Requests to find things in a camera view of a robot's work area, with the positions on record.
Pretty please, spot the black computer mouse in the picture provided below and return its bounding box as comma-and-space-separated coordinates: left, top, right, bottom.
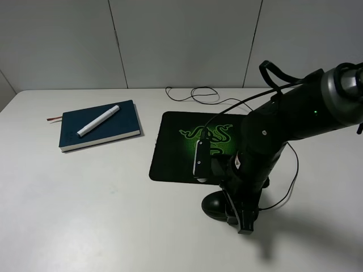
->
201, 190, 229, 222

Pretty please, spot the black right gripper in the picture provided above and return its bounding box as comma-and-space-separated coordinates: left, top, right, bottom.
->
210, 151, 280, 235

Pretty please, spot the black green Razer mousepad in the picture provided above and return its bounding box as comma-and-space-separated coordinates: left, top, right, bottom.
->
149, 111, 244, 184

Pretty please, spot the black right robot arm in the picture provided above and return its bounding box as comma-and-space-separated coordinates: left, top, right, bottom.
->
201, 61, 362, 234

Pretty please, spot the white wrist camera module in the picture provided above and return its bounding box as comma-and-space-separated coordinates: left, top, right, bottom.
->
193, 138, 211, 183

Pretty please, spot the black camera cable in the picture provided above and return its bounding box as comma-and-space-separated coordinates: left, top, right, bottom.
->
201, 61, 306, 141

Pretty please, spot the white marker pen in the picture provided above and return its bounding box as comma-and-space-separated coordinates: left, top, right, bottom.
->
77, 105, 120, 138

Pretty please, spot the dark blue hardcover notebook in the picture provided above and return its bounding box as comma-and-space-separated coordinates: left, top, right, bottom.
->
59, 100, 141, 152

